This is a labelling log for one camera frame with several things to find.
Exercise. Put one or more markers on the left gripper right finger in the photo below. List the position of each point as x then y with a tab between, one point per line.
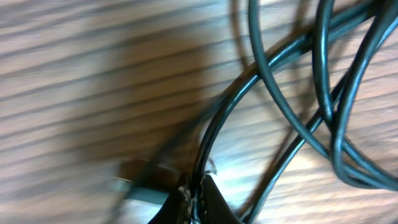
213	208

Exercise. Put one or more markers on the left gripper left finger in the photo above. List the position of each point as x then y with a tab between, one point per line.
178	205

